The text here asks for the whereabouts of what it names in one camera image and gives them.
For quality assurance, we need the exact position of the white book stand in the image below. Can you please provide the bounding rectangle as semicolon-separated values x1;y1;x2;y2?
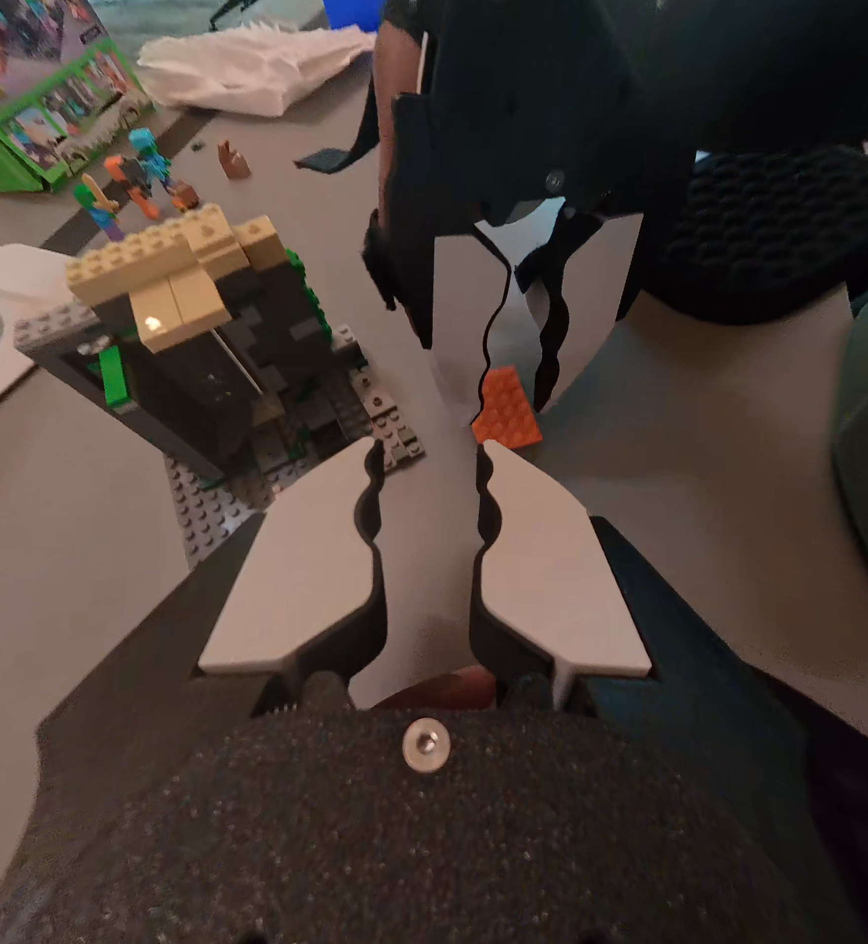
0;243;73;430

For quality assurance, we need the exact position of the grey desk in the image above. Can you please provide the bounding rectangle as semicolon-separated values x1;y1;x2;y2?
0;0;868;761

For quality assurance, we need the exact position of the person's right forearm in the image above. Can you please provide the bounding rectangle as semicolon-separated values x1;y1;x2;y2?
372;22;435;222

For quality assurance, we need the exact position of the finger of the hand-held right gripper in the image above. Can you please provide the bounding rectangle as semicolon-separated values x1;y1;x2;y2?
513;212;646;414
428;227;513;429

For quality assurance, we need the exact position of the teal toy minifigure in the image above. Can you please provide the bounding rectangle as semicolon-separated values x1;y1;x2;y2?
127;129;174;200

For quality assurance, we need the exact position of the green purple toy minifigure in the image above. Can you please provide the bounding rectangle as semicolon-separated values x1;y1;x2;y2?
72;173;125;240

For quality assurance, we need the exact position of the orange black toy figure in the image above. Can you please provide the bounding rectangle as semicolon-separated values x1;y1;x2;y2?
104;153;162;221

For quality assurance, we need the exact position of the white plastic bag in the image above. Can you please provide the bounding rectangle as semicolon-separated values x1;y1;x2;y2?
137;21;376;118

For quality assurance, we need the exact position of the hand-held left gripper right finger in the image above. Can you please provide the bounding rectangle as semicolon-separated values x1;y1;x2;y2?
471;440;654;707

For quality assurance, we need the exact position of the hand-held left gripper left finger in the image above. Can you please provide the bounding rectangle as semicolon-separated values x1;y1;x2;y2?
198;437;390;690

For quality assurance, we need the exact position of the orange plate brick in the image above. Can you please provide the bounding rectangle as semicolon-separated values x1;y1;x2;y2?
471;366;544;451

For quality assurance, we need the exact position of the toy brick building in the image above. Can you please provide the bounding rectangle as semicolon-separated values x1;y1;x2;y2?
13;203;427;570

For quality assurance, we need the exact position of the dark strap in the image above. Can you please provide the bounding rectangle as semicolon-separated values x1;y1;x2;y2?
294;92;382;176

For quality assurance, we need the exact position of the green toy brick box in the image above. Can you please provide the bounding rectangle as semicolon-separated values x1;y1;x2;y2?
0;0;158;194

